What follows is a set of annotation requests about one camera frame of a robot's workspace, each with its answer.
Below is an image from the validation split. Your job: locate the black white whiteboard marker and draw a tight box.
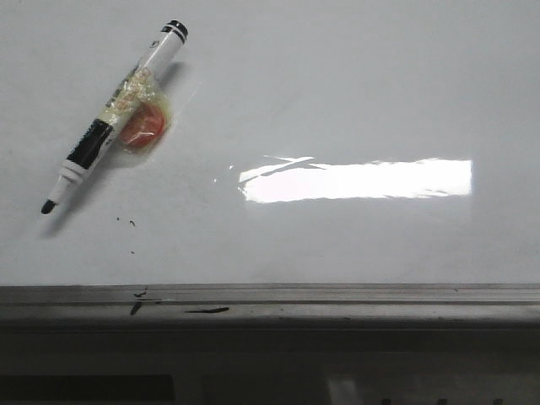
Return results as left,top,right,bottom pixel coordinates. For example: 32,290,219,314
41,19,188,214

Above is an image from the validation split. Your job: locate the white whiteboard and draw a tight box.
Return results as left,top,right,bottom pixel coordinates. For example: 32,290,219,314
1,1,539,285

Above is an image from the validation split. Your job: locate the grey aluminium whiteboard tray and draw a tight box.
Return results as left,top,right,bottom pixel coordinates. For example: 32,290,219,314
1,283,539,331

